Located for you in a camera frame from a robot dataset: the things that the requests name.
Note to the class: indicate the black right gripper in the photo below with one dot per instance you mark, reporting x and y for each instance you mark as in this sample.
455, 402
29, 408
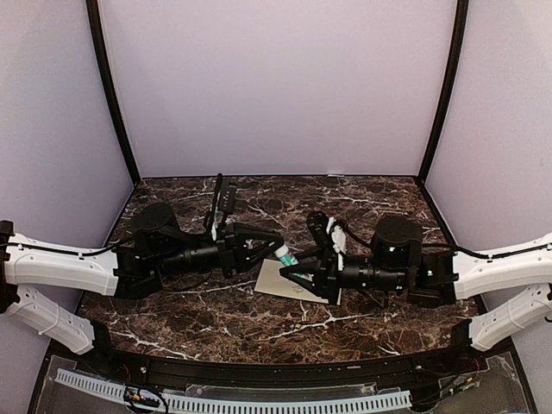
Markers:
325, 279

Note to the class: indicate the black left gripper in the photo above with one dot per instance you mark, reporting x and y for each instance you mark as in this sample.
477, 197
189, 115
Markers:
235, 253

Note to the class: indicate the green white glue stick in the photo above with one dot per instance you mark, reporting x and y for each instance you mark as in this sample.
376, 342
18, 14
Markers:
285, 256

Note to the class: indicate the cream paper envelope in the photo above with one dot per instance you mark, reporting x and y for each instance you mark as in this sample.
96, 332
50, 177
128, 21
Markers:
271, 283

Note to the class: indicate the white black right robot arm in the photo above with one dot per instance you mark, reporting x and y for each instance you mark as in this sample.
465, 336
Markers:
430, 274

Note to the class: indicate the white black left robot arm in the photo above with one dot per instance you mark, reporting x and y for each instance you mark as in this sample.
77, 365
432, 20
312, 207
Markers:
133, 268

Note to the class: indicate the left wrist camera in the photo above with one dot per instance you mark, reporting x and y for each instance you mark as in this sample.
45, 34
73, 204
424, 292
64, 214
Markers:
222, 205

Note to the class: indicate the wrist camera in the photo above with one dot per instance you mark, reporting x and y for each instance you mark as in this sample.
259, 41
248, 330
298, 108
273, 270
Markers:
222, 205
328, 234

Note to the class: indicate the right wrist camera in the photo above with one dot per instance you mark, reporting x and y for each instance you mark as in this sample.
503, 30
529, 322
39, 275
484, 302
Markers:
328, 234

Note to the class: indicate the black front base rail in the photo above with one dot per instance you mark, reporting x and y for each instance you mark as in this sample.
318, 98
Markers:
417, 370

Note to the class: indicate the white slotted cable duct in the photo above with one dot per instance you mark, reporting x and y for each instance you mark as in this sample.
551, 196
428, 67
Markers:
218, 399

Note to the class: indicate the black enclosure frame post left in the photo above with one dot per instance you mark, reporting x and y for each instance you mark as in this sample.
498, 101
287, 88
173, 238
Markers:
109, 89

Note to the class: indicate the black enclosure frame post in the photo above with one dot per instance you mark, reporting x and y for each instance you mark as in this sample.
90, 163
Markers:
109, 89
446, 92

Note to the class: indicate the black enclosure frame post right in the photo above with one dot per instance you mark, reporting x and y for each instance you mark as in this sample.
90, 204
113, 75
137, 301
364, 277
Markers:
446, 92

